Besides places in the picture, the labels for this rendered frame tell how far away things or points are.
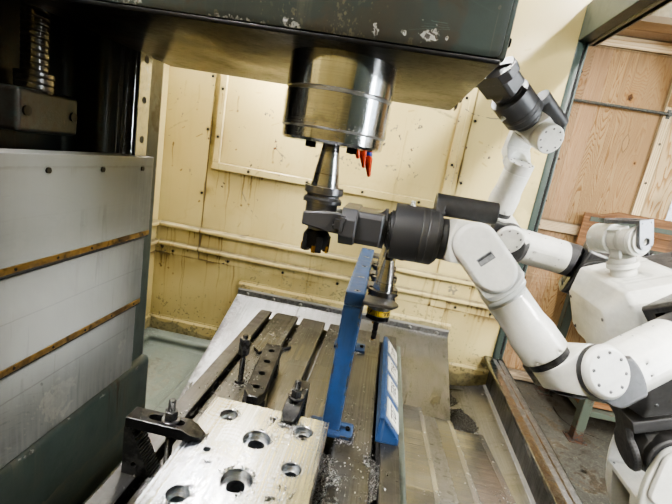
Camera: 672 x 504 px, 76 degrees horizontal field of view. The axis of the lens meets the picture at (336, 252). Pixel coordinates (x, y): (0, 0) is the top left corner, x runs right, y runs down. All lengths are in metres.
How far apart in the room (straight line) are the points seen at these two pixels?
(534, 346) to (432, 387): 0.97
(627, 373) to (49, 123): 0.98
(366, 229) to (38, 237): 0.51
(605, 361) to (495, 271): 0.20
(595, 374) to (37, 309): 0.87
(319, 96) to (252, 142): 1.17
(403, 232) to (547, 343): 0.27
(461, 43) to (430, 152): 1.13
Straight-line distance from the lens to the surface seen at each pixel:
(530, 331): 0.70
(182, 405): 1.06
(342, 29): 0.58
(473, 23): 0.58
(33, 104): 0.86
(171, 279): 1.99
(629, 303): 1.03
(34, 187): 0.80
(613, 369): 0.75
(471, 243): 0.64
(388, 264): 0.91
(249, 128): 1.77
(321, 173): 0.67
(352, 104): 0.61
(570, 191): 3.54
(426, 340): 1.78
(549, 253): 1.24
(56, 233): 0.85
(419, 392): 1.62
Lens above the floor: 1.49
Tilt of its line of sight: 13 degrees down
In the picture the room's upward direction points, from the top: 10 degrees clockwise
